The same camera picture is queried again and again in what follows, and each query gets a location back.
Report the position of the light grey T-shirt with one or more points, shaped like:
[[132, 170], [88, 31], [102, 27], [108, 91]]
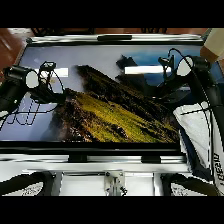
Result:
[[195, 128]]

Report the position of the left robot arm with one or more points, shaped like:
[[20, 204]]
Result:
[[15, 85]]

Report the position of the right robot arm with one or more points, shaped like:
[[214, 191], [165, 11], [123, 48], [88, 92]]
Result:
[[200, 83]]

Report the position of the silver frame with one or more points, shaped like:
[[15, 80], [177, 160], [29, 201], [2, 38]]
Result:
[[100, 166]]

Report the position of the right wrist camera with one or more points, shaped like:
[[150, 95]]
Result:
[[165, 61]]

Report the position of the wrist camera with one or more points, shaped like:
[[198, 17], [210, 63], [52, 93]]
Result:
[[48, 65], [165, 61]]

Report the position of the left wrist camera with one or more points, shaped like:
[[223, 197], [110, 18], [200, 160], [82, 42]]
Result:
[[48, 65]]

